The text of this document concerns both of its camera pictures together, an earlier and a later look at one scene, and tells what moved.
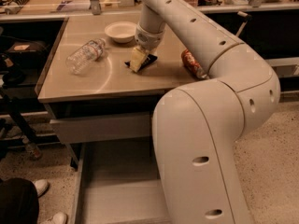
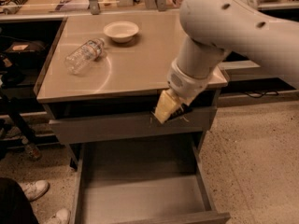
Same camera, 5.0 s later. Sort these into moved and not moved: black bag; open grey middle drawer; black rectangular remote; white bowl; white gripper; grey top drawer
Moved: black rectangular remote; white gripper
Not moved: grey top drawer; white bowl; black bag; open grey middle drawer
